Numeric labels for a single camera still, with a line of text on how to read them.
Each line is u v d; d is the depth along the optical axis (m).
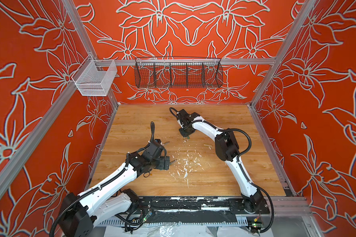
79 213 0.38
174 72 1.01
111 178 0.46
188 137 0.98
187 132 0.91
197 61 0.90
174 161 0.89
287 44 0.83
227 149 0.62
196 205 0.74
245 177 0.63
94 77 0.93
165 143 0.97
